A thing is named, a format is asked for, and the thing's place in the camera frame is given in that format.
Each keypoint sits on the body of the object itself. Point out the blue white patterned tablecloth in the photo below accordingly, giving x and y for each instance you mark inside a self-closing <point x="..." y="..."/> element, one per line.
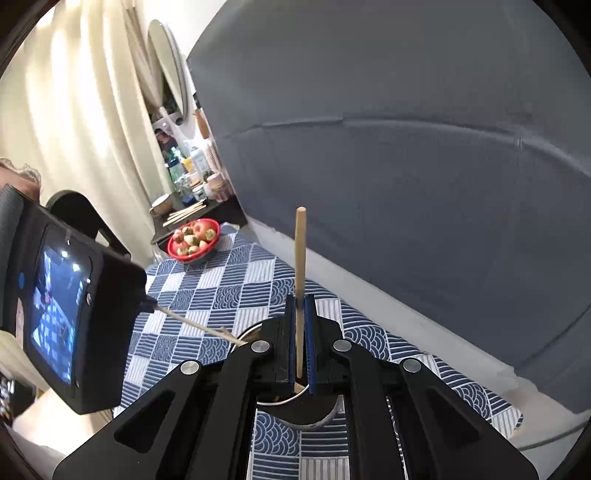
<point x="207" y="286"/>

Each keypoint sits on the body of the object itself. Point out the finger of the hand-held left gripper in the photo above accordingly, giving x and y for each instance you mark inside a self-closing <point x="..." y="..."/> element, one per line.
<point x="148" y="305"/>

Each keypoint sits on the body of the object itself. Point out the red fruit bowl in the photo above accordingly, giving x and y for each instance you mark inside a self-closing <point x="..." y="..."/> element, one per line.
<point x="203" y="253"/>

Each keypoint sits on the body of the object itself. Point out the oval wall mirror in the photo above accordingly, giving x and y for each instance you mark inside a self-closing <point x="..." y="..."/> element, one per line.
<point x="168" y="69"/>

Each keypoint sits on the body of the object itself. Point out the white carton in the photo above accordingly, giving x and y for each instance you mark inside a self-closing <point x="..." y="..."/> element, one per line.
<point x="198" y="159"/>

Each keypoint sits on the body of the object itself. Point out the bundle of wooden sticks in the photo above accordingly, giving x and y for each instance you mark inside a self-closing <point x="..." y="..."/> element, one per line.
<point x="184" y="213"/>

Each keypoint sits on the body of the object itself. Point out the green glass bottle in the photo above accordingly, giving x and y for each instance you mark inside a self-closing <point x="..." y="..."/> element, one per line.
<point x="174" y="170"/>

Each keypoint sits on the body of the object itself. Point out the grey backdrop cloth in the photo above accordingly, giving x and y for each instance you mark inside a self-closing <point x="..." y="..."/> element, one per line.
<point x="392" y="184"/>

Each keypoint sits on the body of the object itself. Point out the wooden chopstick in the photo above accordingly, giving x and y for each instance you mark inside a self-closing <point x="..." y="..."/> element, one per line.
<point x="300" y="258"/>
<point x="198" y="325"/>

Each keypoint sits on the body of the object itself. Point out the person's left forearm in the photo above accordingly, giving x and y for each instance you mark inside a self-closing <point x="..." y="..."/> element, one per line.
<point x="16" y="173"/>

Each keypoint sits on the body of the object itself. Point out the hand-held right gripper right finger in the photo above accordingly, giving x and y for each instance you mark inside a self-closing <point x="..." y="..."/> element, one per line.
<point x="314" y="350"/>

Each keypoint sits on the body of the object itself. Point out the red apple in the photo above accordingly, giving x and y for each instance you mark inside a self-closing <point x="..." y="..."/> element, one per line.
<point x="201" y="229"/>

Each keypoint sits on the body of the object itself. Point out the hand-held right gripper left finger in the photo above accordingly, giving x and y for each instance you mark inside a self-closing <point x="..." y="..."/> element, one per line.
<point x="286" y="341"/>

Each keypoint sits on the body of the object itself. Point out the cream curtain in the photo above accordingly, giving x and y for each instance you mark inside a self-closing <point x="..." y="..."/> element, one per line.
<point x="83" y="115"/>

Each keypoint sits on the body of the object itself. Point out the black cylindrical utensil holder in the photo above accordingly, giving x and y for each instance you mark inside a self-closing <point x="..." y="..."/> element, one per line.
<point x="309" y="410"/>

